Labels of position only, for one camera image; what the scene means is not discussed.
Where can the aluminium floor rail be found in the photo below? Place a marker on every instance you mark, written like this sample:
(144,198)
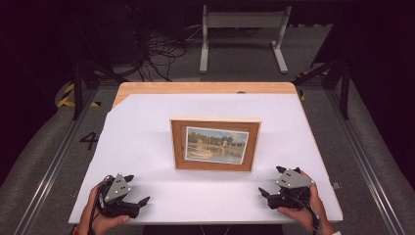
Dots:
(55,163)
(365,163)

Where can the white metal stand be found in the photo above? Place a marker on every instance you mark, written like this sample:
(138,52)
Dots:
(243,20)

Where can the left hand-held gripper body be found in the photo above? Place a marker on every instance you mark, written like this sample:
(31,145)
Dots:
(117,191)

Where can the person's right hand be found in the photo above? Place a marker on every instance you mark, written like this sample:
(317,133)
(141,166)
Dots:
(310,215)

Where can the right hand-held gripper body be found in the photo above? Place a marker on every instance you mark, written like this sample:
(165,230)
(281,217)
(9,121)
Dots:
(293,181)

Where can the wooden picture frame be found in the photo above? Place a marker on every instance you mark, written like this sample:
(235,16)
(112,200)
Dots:
(215,143)

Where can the white table sheet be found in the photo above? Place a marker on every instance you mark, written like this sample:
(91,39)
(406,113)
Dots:
(137,130)

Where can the person's left hand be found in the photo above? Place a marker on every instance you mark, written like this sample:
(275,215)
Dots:
(98,225)

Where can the small metal table clip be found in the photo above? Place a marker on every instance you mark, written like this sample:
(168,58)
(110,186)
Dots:
(336,185)

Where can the black metal stand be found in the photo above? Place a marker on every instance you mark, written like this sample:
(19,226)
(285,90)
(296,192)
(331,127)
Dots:
(345,91)
(77,91)

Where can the yellow black hazard tape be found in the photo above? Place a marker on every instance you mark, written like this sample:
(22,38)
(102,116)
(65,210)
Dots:
(67,94)

